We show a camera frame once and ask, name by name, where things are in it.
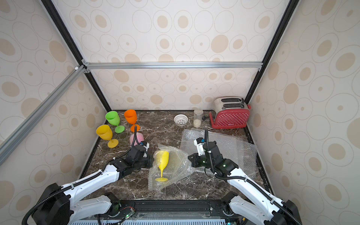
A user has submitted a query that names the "pink bubble glass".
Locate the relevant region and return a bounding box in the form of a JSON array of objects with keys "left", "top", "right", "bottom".
[{"left": 129, "top": 133, "right": 144, "bottom": 146}]

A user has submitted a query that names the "yellow bubble glass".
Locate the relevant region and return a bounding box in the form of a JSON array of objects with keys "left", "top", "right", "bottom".
[{"left": 155, "top": 151, "right": 169, "bottom": 182}]

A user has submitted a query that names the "clear bubble wrap sheet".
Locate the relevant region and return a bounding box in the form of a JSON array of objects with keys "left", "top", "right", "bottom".
[
  {"left": 148, "top": 144, "right": 195, "bottom": 191},
  {"left": 180, "top": 128, "right": 258, "bottom": 179}
]

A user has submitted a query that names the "beige bubble glass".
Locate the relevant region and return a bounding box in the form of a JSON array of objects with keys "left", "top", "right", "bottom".
[{"left": 96, "top": 125, "right": 119, "bottom": 148}]

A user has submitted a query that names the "orange bubble glass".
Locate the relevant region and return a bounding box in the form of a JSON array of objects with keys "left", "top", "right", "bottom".
[{"left": 124, "top": 109, "right": 140, "bottom": 132}]

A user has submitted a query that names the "green wine glass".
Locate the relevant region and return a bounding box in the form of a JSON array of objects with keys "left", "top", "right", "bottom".
[{"left": 106, "top": 111, "right": 125, "bottom": 134}]

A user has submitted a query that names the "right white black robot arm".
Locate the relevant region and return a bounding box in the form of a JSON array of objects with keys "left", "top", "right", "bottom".
[{"left": 188, "top": 137, "right": 302, "bottom": 225}]

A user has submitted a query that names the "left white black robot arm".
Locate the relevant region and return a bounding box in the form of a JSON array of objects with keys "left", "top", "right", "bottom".
[{"left": 22, "top": 141, "right": 154, "bottom": 225}]

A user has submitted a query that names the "clear jar with powder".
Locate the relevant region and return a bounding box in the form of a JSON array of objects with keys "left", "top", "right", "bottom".
[{"left": 193, "top": 108, "right": 203, "bottom": 128}]

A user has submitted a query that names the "white sink strainer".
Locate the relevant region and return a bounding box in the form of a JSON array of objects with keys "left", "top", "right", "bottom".
[{"left": 173, "top": 114, "right": 188, "bottom": 126}]

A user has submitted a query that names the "red toaster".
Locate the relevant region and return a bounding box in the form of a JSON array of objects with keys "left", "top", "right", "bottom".
[{"left": 209, "top": 96, "right": 251, "bottom": 129}]

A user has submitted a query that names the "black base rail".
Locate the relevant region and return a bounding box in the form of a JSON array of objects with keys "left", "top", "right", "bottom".
[{"left": 50, "top": 198, "right": 293, "bottom": 225}]

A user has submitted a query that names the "horizontal aluminium rail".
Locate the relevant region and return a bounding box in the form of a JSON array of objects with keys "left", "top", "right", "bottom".
[{"left": 84, "top": 61, "right": 263, "bottom": 69}]

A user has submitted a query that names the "left diagonal aluminium rail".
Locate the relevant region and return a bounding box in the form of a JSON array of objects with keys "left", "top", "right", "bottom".
[{"left": 1, "top": 65, "right": 85, "bottom": 164}]

